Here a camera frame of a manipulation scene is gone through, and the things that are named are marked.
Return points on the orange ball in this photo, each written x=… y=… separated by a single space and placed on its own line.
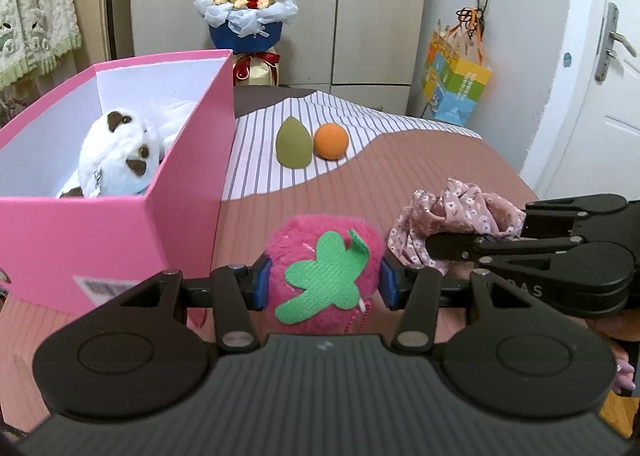
x=331 y=141

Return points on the colourful paper bag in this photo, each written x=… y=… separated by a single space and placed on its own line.
x=457 y=81

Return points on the white brown plush dog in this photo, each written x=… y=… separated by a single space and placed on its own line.
x=115 y=151

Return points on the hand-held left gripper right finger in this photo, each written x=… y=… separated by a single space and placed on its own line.
x=387 y=281

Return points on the pink cardboard box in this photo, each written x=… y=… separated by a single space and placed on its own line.
x=100 y=246

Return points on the pink strawberry plush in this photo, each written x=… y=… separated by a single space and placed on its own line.
x=300 y=246

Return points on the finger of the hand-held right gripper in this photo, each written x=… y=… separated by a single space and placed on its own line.
x=550 y=218
x=450 y=246

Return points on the white door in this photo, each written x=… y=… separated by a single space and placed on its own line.
x=600 y=126

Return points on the person's right hand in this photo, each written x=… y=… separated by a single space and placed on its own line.
x=626 y=376

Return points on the green egg-shaped sponge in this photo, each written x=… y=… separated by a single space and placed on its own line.
x=292 y=144

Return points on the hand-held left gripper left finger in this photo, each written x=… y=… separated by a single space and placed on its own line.
x=262 y=283

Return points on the pink floral cloth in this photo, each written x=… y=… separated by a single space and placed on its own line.
x=465 y=206

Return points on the beige wardrobe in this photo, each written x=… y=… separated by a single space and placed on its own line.
x=380 y=11

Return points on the flower bouquet in blue wrap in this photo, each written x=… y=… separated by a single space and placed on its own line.
x=245 y=11

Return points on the white green knitted cardigan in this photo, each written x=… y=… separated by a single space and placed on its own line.
x=35 y=11

